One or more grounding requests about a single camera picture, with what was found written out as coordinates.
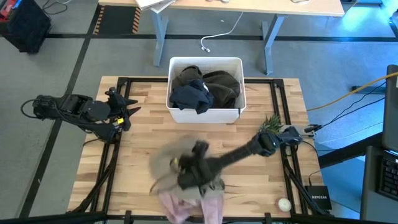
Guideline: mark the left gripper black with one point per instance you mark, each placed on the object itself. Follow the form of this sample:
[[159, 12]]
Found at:
[[116, 105]]

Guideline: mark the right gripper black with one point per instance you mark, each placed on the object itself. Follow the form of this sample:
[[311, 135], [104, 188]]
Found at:
[[196, 174]]

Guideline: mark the pink garment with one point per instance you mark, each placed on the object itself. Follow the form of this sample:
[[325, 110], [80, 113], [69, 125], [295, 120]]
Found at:
[[177, 208]]

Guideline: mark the dark olive brown hoodie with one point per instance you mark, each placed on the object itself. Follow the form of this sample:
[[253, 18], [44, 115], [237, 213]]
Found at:
[[224, 90]]

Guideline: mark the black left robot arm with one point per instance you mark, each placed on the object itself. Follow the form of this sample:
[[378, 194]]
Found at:
[[77, 109]]

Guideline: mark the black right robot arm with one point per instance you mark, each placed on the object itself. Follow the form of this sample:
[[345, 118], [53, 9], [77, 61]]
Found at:
[[236, 154]]

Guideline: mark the white perforated plastic basket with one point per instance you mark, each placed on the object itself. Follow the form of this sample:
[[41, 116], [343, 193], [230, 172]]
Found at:
[[205, 116]]

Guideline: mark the black striped floor mat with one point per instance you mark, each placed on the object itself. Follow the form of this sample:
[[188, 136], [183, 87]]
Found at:
[[116, 20]]

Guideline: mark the potted succulent black pot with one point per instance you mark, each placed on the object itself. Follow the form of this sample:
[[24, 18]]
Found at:
[[272, 124]]

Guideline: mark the small white ball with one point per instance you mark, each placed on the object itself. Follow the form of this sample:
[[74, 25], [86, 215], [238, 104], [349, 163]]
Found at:
[[284, 205]]

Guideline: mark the white paper stack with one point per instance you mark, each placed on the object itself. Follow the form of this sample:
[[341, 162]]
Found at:
[[149, 3]]

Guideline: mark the black Netgear network box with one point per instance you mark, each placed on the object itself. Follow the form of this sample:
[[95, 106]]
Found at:
[[318, 197]]

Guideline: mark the black crate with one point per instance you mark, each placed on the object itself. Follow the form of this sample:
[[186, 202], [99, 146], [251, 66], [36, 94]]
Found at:
[[25, 28]]

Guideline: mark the light wood desk grey legs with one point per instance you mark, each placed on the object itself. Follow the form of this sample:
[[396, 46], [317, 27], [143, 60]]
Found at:
[[248, 7]]

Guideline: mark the black metal beam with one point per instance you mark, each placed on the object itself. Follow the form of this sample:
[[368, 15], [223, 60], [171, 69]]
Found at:
[[348, 151]]

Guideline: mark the red box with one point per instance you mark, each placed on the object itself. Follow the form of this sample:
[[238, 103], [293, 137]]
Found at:
[[6, 7]]

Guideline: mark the dark grey desk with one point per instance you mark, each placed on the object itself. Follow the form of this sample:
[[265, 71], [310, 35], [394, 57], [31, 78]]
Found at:
[[370, 186]]

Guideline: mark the black power strip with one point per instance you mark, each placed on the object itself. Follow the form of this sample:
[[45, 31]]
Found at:
[[367, 88]]

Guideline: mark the black keyboard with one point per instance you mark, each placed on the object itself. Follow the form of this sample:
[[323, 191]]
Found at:
[[390, 177]]

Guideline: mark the black monitor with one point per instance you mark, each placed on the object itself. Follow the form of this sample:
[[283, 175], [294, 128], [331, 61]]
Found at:
[[391, 118]]

